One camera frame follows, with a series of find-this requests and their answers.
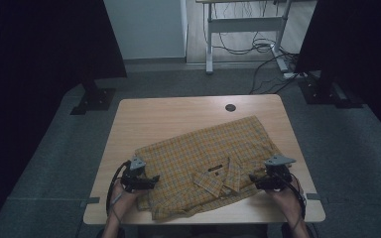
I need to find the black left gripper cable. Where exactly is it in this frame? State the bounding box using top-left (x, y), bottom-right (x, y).
top-left (105, 160), bottom-right (132, 220)

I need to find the person's right hand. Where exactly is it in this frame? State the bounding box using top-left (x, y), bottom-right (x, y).
top-left (265, 182), bottom-right (308, 226)

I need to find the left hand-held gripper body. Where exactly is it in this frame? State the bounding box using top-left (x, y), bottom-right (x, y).
top-left (120, 156), bottom-right (148, 194)

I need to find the black stand base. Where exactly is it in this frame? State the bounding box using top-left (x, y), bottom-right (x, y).
top-left (69, 78), bottom-right (117, 116)
top-left (298, 70), bottom-right (365, 110)

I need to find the white desk frame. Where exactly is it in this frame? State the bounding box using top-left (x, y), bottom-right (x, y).
top-left (194, 0), bottom-right (294, 74)

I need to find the white power strip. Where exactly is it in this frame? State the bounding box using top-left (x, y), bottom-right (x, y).
top-left (283, 70), bottom-right (309, 80)

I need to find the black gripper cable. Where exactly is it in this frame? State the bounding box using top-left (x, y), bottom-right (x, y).
top-left (105, 160), bottom-right (132, 220)
top-left (277, 175), bottom-right (308, 220)

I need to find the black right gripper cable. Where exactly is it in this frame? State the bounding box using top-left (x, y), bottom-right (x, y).
top-left (277, 175), bottom-right (308, 220)

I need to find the person's left hand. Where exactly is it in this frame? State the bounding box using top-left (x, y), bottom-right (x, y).
top-left (109, 182), bottom-right (147, 223)

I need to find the tangle of black floor cables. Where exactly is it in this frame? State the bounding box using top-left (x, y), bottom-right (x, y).
top-left (211, 0), bottom-right (310, 95)

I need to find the yellow plaid shirt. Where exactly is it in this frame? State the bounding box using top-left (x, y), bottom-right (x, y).
top-left (134, 115), bottom-right (283, 221)

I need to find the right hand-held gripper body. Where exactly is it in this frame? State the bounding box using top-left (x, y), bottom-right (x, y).
top-left (257, 154), bottom-right (298, 193)

